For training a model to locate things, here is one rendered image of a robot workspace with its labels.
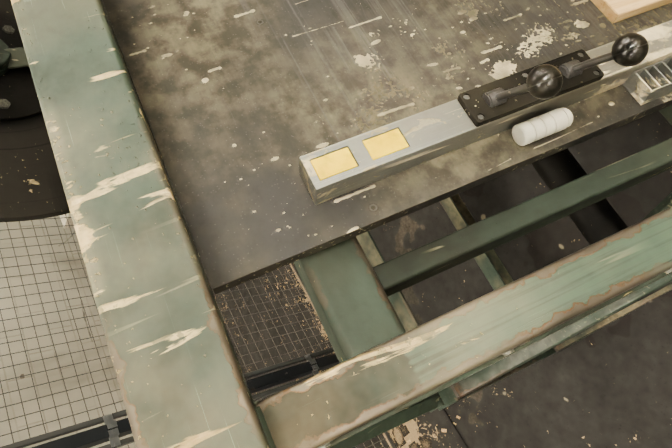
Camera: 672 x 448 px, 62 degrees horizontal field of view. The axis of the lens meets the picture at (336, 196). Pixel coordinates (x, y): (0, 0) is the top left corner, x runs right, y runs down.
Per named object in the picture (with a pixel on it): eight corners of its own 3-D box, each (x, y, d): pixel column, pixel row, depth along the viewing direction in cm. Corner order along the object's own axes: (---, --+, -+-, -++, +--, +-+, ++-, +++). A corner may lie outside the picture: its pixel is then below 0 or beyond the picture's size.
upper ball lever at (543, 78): (506, 109, 73) (575, 89, 60) (482, 118, 72) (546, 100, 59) (497, 81, 73) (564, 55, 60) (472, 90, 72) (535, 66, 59)
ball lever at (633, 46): (580, 81, 76) (660, 56, 63) (557, 89, 75) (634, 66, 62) (571, 54, 76) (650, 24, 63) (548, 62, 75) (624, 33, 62)
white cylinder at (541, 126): (520, 150, 74) (569, 131, 76) (528, 138, 71) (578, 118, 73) (508, 133, 75) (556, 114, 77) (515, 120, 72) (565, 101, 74)
